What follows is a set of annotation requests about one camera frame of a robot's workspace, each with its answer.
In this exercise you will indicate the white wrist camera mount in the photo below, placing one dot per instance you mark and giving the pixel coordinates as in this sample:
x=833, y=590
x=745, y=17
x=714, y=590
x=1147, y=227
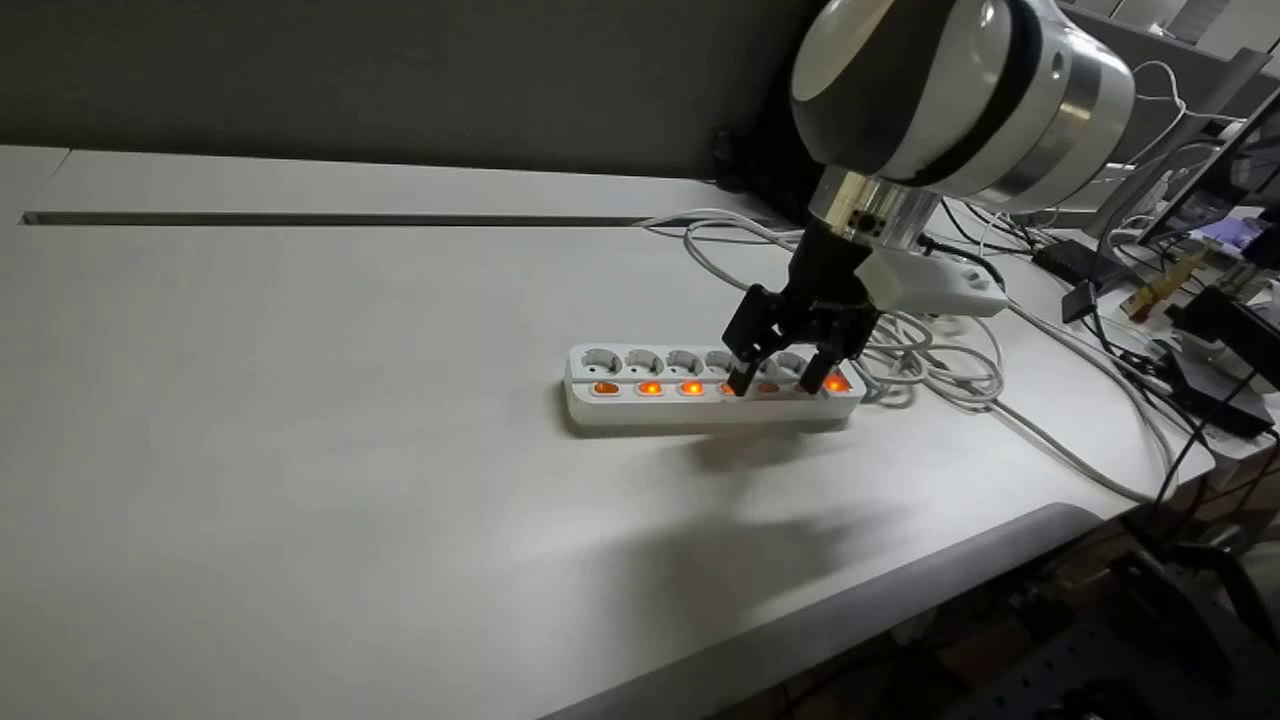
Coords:
x=929, y=281

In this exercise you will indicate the dark metal rail on table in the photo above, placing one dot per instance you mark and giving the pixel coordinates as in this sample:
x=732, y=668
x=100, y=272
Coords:
x=310, y=223

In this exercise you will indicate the cluttered side desk equipment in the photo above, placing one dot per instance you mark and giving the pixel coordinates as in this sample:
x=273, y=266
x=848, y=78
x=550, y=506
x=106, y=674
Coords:
x=1190, y=111

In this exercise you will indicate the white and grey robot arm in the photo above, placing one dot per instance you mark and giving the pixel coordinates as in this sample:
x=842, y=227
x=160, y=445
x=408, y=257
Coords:
x=906, y=107

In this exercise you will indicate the white multi-switch power strip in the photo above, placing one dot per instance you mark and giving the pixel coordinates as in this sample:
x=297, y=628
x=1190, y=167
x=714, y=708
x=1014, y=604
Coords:
x=690, y=388

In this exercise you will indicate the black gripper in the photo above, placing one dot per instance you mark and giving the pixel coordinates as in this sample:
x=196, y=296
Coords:
x=822, y=307

